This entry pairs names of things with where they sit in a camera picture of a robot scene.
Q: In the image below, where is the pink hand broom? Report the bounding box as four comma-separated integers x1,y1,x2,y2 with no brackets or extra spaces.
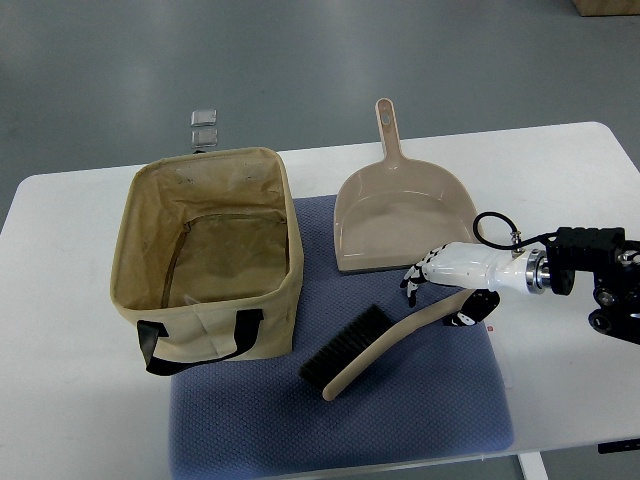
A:
299,290,472,401

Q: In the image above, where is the white table leg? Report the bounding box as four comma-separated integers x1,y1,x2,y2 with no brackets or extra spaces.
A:
518,452,549,480

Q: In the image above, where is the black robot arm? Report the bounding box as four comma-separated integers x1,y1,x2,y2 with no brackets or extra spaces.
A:
472,211,639,344

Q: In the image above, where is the pink plastic dustpan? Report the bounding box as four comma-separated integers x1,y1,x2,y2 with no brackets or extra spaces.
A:
333,98,477,273

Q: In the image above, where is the upper floor socket plate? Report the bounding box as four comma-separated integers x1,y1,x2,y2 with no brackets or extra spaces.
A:
190,108,217,128

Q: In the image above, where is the blue textured mat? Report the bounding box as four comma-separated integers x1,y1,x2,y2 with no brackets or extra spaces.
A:
169,196,514,479

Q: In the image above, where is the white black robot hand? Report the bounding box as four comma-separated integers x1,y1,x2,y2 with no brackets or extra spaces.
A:
393,242,540,333

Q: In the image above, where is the yellow fabric bag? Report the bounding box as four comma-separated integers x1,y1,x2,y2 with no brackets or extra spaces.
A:
110,148,304,376

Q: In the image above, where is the black table bracket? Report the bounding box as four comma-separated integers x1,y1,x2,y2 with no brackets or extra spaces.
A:
597,438,640,455

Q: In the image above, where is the wooden box corner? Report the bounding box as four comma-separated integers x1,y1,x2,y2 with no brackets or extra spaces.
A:
572,0,640,17

